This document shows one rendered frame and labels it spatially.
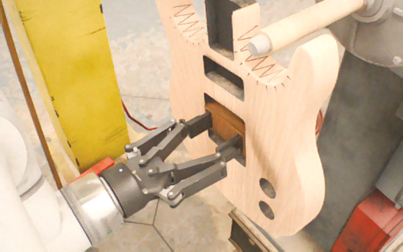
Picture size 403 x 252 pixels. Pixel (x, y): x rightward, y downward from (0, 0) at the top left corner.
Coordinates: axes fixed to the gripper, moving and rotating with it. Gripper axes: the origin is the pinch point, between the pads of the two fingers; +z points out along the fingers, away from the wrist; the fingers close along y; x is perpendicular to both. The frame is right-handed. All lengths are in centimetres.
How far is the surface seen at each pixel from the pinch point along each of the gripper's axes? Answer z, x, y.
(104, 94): 10, -48, -91
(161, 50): 70, -80, -154
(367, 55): 23.6, 8.1, 9.4
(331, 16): 11.9, 19.3, 9.8
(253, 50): -0.8, 18.9, 8.6
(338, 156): 39, -35, -2
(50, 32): -4, -12, -85
